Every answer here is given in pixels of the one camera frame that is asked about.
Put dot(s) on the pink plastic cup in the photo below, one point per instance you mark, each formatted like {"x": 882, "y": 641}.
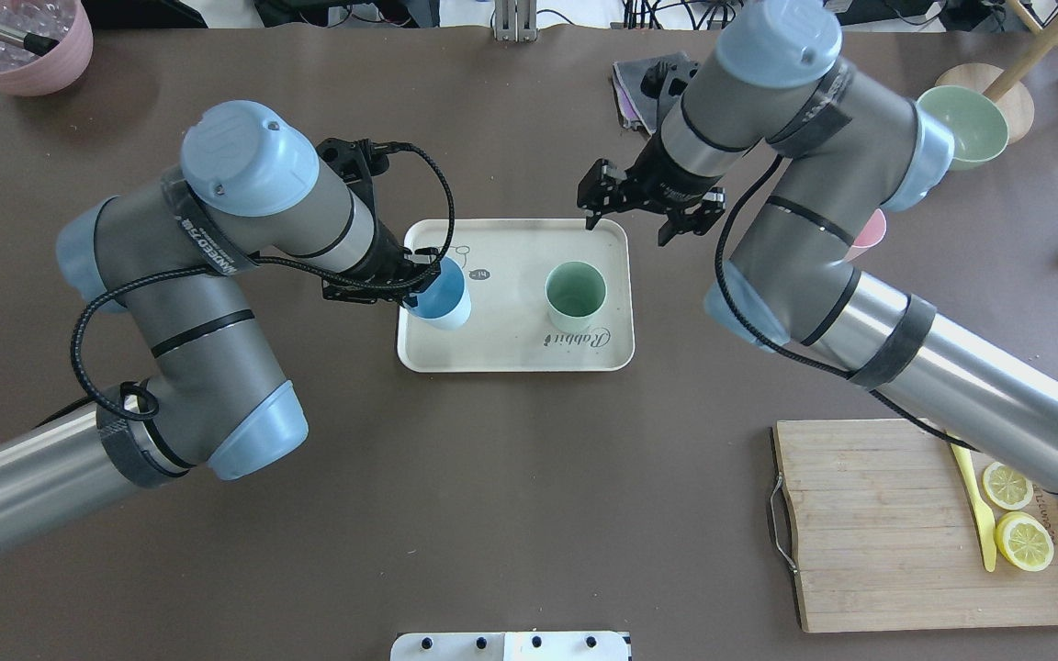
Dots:
{"x": 873, "y": 232}

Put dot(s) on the aluminium frame post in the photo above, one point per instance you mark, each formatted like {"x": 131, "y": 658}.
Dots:
{"x": 515, "y": 21}

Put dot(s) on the cream rectangular tray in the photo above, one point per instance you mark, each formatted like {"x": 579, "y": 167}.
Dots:
{"x": 505, "y": 263}

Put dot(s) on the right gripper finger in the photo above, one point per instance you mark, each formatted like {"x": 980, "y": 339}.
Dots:
{"x": 595, "y": 208}
{"x": 695, "y": 220}

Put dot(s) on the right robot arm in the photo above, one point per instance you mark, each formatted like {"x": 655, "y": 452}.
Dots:
{"x": 846, "y": 147}

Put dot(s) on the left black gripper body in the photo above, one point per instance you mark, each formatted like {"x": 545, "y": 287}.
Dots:
{"x": 391, "y": 260}

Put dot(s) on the grey folded cloth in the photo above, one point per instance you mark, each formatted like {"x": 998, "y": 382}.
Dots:
{"x": 626, "y": 78}

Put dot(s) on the wooden cutting board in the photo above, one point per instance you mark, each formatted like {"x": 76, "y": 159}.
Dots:
{"x": 882, "y": 537}

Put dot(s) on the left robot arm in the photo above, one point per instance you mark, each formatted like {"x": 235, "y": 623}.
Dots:
{"x": 175, "y": 368}

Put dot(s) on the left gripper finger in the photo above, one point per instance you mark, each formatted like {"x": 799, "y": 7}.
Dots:
{"x": 428, "y": 299}

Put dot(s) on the green plastic cup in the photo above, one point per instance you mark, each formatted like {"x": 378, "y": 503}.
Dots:
{"x": 575, "y": 293}

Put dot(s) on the yellow plastic knife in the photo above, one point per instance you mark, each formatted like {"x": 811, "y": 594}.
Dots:
{"x": 984, "y": 518}

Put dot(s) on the lemon half slice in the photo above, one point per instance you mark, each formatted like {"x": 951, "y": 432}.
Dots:
{"x": 1006, "y": 487}
{"x": 1024, "y": 542}

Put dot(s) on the blue plastic cup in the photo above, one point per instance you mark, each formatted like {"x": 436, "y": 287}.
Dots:
{"x": 456, "y": 302}

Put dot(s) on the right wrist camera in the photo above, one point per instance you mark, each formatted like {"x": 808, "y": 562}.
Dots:
{"x": 662, "y": 85}

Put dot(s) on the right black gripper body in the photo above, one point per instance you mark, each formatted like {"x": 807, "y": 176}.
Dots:
{"x": 662, "y": 188}

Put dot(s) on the pink bowl with ice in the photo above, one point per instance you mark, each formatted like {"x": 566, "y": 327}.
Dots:
{"x": 25, "y": 74}

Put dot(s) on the wooden cup tree stand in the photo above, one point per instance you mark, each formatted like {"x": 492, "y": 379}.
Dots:
{"x": 1005, "y": 87}

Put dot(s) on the mint green bowl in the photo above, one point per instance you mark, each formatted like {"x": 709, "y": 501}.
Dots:
{"x": 979, "y": 129}

